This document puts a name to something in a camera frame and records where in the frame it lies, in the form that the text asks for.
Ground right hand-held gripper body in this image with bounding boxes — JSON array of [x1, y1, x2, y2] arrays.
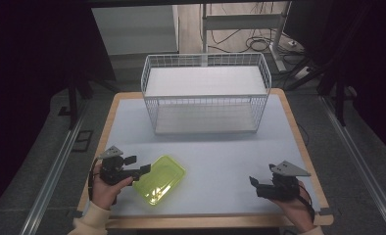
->
[[256, 160, 313, 202]]

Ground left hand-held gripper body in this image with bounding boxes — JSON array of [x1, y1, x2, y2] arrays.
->
[[97, 145, 140, 187]]

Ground translucent green plastic tray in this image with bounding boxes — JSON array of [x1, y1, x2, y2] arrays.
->
[[131, 154, 187, 207]]

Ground person's left hand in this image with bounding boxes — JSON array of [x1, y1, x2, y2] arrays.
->
[[90, 163, 134, 211]]

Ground person's right hand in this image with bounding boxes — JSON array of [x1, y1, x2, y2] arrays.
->
[[270, 180, 316, 234]]

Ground black stand legs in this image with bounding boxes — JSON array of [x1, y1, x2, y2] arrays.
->
[[316, 64, 350, 127], [66, 73, 95, 131]]

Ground white power strip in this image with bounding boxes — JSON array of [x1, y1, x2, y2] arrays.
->
[[293, 66, 314, 81]]

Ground white cabinet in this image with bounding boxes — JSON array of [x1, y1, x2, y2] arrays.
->
[[90, 4, 181, 57]]

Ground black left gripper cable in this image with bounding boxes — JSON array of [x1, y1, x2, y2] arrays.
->
[[87, 158, 101, 202]]

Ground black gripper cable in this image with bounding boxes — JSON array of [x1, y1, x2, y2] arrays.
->
[[298, 185, 316, 223], [87, 158, 101, 202]]

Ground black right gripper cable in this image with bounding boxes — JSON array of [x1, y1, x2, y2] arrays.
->
[[298, 185, 316, 223]]

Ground aluminium rail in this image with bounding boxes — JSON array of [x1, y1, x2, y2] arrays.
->
[[320, 95, 386, 235], [19, 107, 88, 235]]

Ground white wire basket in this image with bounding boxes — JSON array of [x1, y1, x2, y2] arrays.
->
[[140, 52, 273, 135]]

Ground black cables on floor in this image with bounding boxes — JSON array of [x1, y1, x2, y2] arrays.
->
[[209, 28, 302, 57]]

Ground white metal desk frame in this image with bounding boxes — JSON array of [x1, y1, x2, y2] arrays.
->
[[200, 1, 293, 73]]

